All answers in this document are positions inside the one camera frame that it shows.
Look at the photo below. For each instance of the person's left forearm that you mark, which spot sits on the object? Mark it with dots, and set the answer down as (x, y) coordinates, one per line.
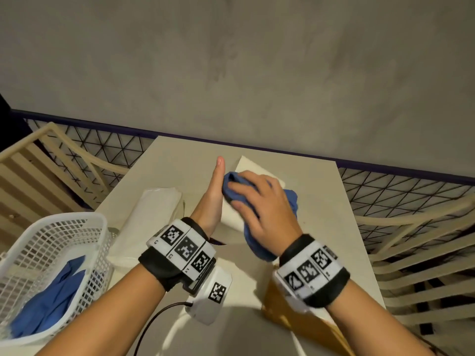
(111, 315)

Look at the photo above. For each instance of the stack of white tissues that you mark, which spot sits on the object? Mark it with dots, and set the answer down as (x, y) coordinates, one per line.
(148, 218)

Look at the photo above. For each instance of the person's right hand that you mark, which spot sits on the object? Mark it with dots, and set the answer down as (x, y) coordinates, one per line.
(271, 218)

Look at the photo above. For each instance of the person's right forearm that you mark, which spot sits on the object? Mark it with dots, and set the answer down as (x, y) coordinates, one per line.
(371, 326)

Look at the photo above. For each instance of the blue cloth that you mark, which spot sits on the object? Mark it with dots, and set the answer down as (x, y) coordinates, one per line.
(52, 300)
(291, 203)

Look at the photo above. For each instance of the person's left hand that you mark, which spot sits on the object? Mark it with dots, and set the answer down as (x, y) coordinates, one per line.
(211, 203)

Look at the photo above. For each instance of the cream slatted wooden chair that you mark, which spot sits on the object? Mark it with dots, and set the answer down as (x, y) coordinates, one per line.
(419, 270)
(37, 170)

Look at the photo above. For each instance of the wooden lid with slot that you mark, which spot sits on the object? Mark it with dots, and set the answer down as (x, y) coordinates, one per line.
(297, 326)

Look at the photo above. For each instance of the white plastic mesh basket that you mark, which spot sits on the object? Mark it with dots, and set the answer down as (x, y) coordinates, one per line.
(55, 233)

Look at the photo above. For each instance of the white tissue box base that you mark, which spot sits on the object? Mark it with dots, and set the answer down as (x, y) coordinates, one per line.
(230, 216)

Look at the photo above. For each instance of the left wristband with marker tags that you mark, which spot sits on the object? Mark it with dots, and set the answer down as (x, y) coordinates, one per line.
(167, 263)

